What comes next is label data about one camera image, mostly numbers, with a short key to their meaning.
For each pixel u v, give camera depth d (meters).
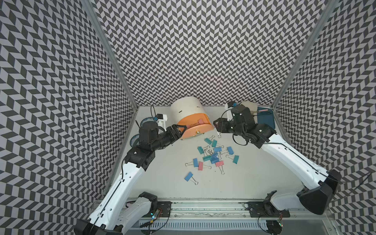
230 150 0.95
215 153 0.94
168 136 0.61
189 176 0.84
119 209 0.39
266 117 1.08
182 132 0.63
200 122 0.87
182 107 0.87
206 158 0.88
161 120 0.64
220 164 0.89
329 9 0.67
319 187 0.39
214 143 0.97
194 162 0.89
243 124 0.52
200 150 0.95
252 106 1.26
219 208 0.75
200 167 0.88
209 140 0.99
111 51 0.88
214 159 0.89
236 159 0.90
